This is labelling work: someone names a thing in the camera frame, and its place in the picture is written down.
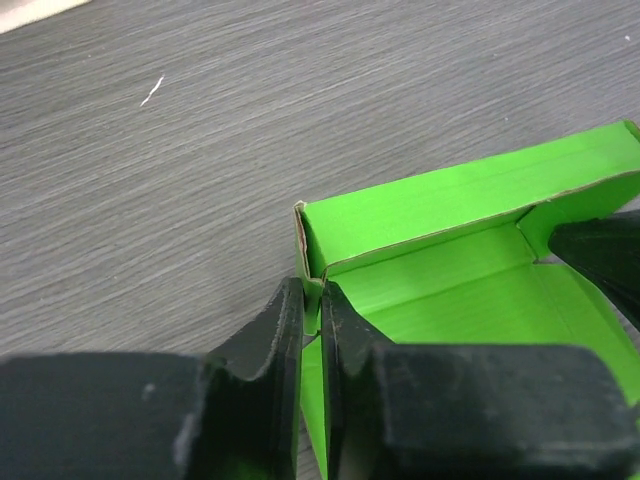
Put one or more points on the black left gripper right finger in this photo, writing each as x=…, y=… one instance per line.
x=467, y=411

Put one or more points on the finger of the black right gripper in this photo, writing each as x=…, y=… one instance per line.
x=606, y=252

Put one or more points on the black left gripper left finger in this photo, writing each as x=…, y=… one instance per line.
x=229, y=414

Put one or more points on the green paper box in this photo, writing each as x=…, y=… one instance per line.
x=459, y=255

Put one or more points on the beige canvas tote bag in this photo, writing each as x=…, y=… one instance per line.
x=18, y=13

